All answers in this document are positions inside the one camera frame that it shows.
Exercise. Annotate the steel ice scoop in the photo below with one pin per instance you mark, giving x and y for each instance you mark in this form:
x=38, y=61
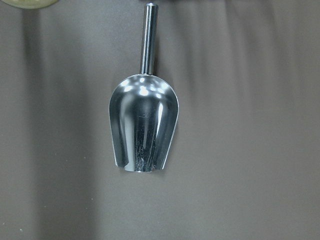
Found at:
x=143, y=110

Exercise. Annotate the wooden cup stand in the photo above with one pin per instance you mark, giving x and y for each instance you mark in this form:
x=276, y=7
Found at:
x=30, y=4

